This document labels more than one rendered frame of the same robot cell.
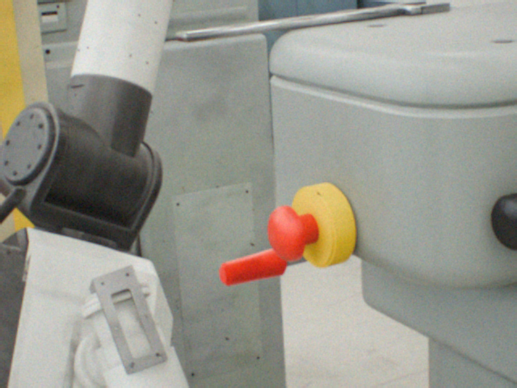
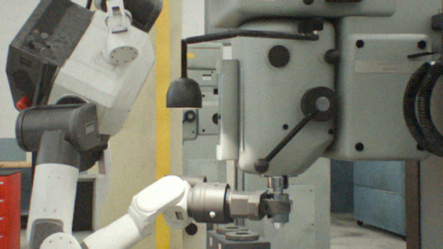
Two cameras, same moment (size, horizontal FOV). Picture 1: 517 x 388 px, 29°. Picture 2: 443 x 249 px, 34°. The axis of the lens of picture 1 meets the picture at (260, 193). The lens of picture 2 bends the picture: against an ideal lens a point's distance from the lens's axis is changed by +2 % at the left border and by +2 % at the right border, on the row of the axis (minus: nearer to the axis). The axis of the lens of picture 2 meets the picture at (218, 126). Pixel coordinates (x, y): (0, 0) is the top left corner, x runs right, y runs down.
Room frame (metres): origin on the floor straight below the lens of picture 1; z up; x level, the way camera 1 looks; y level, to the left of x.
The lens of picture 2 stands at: (-0.67, -0.52, 1.42)
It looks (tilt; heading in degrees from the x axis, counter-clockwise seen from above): 0 degrees down; 15
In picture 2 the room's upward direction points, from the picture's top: straight up
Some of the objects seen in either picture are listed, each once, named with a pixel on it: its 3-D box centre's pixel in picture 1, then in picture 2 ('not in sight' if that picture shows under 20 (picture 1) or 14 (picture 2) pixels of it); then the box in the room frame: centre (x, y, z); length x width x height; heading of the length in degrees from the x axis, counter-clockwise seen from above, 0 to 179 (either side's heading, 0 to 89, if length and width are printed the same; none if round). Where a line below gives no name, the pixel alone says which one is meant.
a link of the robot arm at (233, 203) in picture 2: not in sight; (235, 205); (0.80, -0.16, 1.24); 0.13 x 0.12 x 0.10; 3
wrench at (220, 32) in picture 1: (316, 19); not in sight; (0.83, -0.05, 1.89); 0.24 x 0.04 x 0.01; 119
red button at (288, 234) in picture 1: (294, 231); not in sight; (0.69, -0.02, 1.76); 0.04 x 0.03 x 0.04; 28
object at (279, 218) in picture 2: not in sight; (277, 209); (0.81, -0.25, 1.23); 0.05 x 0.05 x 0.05
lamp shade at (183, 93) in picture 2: not in sight; (184, 93); (0.66, -0.08, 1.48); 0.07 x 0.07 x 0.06
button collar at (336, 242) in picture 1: (322, 225); not in sight; (0.70, -0.04, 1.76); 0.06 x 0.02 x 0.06; 28
